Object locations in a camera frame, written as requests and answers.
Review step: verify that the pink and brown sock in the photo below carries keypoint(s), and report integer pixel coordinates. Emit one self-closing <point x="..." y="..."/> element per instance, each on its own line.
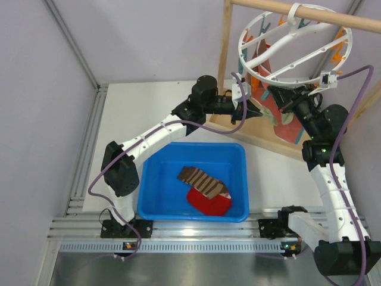
<point x="290" y="133"/>

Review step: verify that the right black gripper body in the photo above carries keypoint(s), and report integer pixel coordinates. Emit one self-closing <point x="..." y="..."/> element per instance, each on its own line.
<point x="302" y="106"/>

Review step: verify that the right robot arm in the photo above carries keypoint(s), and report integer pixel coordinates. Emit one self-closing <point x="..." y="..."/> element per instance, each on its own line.
<point x="345" y="247"/>

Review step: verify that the orange clip far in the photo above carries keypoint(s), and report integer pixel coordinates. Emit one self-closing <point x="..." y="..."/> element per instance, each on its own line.
<point x="282" y="20"/>

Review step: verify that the teal clip holding sock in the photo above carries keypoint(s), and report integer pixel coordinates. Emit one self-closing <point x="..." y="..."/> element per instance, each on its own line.
<point x="264" y="26"/>

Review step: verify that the orange clip inner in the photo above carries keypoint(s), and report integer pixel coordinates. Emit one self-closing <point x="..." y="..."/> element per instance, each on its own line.
<point x="247" y="38"/>

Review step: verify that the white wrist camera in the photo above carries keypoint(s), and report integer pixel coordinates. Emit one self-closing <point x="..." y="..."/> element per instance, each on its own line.
<point x="328" y="79"/>
<point x="240" y="91"/>

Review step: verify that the white round clip hanger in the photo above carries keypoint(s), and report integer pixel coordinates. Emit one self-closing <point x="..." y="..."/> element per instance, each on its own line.
<point x="287" y="56"/>

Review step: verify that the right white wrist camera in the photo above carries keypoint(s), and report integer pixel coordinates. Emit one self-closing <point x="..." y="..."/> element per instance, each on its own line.
<point x="328" y="79"/>

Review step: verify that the red sock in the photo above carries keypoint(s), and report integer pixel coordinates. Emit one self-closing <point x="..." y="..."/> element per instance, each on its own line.
<point x="217" y="206"/>

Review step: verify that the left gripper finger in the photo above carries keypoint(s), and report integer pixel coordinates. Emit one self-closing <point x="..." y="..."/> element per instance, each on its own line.
<point x="253" y="113"/>
<point x="251" y="106"/>

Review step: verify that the teal clip left rim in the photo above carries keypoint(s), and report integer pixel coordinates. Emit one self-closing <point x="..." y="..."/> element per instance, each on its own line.
<point x="243" y="56"/>

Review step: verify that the orange clip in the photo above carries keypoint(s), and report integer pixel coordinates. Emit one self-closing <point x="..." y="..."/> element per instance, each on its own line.
<point x="255" y="84"/>
<point x="282" y="20"/>
<point x="247" y="38"/>

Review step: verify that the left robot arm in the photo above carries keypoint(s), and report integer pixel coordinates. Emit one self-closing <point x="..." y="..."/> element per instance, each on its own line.
<point x="120" y="161"/>

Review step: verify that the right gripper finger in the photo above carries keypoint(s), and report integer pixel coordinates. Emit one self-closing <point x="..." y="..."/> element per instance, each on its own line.
<point x="283" y="92"/>
<point x="284" y="103"/>

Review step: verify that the blue plastic bin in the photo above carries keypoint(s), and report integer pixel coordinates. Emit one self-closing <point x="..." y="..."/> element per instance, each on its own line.
<point x="162" y="196"/>

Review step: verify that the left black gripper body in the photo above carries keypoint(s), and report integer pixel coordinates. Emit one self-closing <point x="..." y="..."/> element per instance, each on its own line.
<point x="236" y="113"/>

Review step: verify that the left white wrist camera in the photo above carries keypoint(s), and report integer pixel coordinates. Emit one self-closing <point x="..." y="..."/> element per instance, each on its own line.
<point x="240" y="91"/>

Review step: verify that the orange clip lower left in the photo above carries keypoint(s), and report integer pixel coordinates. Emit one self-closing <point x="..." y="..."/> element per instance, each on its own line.
<point x="255" y="84"/>

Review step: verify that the brown striped sock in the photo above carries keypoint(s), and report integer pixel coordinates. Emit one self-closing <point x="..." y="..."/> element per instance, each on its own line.
<point x="207" y="185"/>

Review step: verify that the small cream sock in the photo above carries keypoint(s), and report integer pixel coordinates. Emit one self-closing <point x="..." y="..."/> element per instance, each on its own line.
<point x="268" y="114"/>

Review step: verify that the wooden hanging rack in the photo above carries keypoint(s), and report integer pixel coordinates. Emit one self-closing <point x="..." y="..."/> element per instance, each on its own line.
<point x="258" y="131"/>

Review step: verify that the aluminium mounting rail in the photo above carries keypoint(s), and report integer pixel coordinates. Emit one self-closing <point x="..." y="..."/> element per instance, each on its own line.
<point x="81" y="233"/>

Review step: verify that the teal clip far right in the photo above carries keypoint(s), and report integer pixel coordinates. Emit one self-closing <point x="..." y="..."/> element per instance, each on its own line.
<point x="303" y="23"/>

